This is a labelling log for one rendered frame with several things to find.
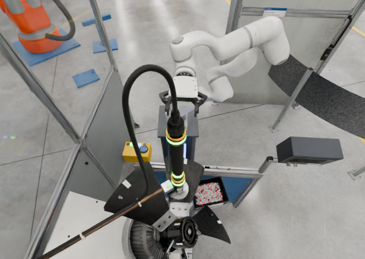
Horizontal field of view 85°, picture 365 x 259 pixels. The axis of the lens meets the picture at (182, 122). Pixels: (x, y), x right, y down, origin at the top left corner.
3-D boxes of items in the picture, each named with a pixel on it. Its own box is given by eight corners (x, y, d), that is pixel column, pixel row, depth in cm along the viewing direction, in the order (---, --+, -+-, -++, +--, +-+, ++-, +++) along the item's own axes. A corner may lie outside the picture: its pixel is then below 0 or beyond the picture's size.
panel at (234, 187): (152, 197, 200) (141, 169, 147) (152, 195, 201) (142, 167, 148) (235, 202, 196) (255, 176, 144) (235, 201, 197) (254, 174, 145)
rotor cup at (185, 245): (157, 256, 82) (181, 256, 75) (154, 217, 88) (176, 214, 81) (180, 247, 93) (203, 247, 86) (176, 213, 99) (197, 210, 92)
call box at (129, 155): (125, 163, 130) (121, 155, 121) (128, 149, 136) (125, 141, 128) (150, 164, 129) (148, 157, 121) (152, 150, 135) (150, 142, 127)
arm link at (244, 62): (209, 96, 127) (199, 74, 130) (222, 93, 134) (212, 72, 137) (277, 43, 87) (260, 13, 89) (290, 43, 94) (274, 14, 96)
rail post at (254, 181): (233, 207, 205) (255, 178, 143) (232, 203, 208) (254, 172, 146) (237, 207, 205) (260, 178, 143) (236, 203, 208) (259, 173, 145)
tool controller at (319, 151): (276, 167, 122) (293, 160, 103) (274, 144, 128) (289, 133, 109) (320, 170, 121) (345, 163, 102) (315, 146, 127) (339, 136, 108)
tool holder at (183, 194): (169, 207, 68) (168, 198, 60) (160, 189, 72) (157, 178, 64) (192, 193, 71) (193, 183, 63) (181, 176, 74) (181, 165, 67)
